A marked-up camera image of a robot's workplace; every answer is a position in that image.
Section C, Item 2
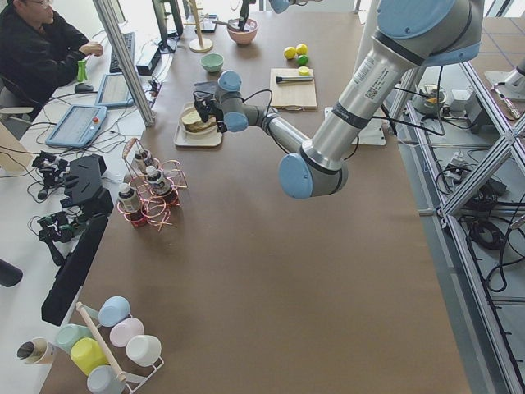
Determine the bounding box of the grey folded cloth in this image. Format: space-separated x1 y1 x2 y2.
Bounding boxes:
194 80 217 94

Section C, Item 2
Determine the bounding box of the cup drying rack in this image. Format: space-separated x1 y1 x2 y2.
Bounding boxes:
54 295 165 393

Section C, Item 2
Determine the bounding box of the teach pendant far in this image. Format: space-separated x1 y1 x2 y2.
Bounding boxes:
95 73 134 108

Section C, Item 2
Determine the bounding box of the green ceramic bowl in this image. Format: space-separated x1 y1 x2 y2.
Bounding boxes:
200 53 224 73

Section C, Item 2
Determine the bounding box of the cream rabbit tray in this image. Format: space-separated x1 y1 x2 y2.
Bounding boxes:
173 103 222 148

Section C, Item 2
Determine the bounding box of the green lime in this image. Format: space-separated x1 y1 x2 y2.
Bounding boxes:
296 54 309 66

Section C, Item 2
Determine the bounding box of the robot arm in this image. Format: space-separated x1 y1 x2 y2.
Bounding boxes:
240 0 321 21
194 0 484 199

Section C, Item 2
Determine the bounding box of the half lemon slice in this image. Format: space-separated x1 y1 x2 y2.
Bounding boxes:
297 66 312 76

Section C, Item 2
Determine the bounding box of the wooden cup stand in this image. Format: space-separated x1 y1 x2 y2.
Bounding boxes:
185 0 213 53

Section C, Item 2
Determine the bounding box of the tea bottle lower right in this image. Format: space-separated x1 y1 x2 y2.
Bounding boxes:
118 182 143 220

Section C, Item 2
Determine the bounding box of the aluminium frame post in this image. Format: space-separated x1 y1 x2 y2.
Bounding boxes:
92 0 155 127

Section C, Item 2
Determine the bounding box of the teach pendant near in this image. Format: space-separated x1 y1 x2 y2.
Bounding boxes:
45 105 107 148

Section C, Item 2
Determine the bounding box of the yellow lemon upper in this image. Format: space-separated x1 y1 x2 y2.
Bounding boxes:
283 46 296 60

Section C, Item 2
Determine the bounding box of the seated person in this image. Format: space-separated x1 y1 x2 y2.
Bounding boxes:
1 1 103 118

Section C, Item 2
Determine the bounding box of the yellow lemon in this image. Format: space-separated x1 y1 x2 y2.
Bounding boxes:
283 46 296 60
295 43 308 56

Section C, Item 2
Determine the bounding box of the steel cylinder muddler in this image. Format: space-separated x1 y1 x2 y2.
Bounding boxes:
275 76 314 85

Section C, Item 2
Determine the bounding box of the teach pendant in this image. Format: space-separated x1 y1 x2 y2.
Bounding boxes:
95 73 134 108
45 105 107 148

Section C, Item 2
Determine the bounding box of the yellow lemon lower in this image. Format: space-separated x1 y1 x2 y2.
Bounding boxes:
295 43 308 56

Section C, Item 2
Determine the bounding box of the white round plate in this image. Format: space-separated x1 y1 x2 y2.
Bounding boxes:
180 108 217 135

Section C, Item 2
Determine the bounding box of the tea bottle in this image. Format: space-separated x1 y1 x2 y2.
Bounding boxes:
118 182 143 220
134 150 153 174
146 166 171 196

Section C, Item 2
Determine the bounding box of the pink ice bowl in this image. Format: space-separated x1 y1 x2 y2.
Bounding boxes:
227 18 258 45

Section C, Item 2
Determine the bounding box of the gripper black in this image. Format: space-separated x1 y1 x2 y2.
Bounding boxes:
193 90 224 123
240 0 250 19

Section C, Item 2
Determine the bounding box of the tea bottle lower left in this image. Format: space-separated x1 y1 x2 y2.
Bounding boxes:
146 166 171 196

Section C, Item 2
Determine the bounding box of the bread slice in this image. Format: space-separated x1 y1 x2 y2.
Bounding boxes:
181 110 216 126
183 121 217 133

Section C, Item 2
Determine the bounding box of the tea bottle upper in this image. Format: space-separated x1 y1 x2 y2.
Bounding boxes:
134 150 153 174

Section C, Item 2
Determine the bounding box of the copper wire bottle rack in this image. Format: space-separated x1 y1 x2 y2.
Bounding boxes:
116 137 188 231

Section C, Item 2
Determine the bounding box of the wooden cutting board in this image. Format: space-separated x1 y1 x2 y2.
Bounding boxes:
270 68 317 110

